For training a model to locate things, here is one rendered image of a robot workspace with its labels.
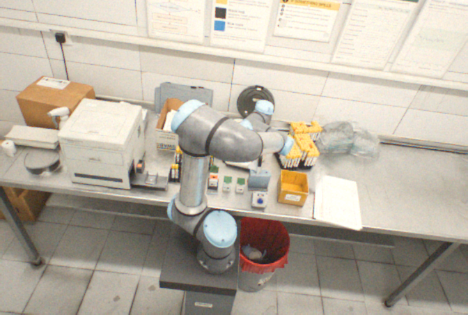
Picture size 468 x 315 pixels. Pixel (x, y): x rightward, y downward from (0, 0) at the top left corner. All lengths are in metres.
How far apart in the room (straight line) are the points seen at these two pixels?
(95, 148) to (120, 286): 1.13
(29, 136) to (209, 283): 1.21
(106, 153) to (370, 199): 1.30
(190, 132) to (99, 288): 1.65
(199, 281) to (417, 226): 1.09
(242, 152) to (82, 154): 0.86
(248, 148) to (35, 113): 1.39
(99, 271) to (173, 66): 1.40
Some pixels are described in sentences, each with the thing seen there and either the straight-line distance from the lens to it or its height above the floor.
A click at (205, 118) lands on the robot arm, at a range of 0.87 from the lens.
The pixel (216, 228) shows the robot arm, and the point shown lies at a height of 1.17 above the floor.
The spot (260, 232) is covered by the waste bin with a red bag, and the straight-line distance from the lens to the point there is 2.20.
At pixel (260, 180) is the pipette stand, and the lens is 1.61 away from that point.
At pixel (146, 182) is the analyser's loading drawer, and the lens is 1.58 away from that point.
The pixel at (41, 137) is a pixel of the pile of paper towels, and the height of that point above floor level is 0.91.
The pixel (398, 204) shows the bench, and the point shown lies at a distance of 1.90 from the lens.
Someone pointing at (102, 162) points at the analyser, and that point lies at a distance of 1.53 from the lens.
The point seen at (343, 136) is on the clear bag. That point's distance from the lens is 1.95.
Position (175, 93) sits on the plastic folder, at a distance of 1.95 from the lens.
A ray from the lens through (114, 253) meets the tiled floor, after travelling 2.47.
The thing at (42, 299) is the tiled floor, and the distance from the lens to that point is 2.44.
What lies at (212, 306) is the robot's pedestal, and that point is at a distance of 1.52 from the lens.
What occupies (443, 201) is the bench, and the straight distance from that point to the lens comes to 2.08.
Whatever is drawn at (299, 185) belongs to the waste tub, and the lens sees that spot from 1.72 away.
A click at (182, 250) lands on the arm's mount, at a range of 1.35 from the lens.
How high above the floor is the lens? 2.12
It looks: 41 degrees down
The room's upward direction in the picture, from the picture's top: 9 degrees clockwise
